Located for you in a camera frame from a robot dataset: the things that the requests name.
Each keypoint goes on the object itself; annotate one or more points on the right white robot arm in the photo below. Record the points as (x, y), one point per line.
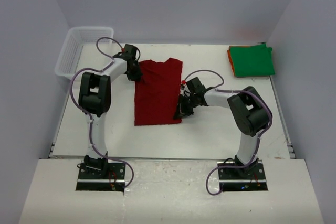
(251, 115)

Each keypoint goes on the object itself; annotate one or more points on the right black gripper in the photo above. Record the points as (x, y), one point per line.
(182, 112)

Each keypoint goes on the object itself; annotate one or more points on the white plastic basket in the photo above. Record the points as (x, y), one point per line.
(79, 50)

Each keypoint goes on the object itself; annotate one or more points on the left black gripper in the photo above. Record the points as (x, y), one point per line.
(136, 76)

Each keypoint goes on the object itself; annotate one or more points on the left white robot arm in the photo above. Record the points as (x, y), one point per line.
(95, 99)

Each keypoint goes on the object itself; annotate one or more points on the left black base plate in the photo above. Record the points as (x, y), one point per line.
(110, 178)

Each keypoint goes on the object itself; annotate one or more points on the red t shirt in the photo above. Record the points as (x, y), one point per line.
(157, 93)

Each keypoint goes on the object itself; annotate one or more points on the green folded t shirt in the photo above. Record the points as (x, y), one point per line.
(252, 61)

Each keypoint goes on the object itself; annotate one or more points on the orange folded t shirt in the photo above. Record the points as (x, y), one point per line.
(231, 61)

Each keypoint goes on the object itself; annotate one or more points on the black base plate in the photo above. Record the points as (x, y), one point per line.
(238, 180)
(110, 178)

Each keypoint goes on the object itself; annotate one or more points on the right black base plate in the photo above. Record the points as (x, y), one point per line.
(238, 180)

